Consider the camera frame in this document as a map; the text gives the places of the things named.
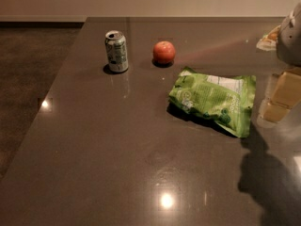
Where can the green rice chip bag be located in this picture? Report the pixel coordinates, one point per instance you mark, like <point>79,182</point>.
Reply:
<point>226,101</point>

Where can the grey rounded gripper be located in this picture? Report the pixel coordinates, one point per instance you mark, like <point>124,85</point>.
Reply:
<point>290,41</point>

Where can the red apple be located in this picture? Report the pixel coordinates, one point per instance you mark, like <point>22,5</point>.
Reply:
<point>163,52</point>

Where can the white orange snack packet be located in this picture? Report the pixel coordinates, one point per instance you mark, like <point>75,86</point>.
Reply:
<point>269,41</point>

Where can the green white soda can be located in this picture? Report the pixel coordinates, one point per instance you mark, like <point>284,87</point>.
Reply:
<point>116,50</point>

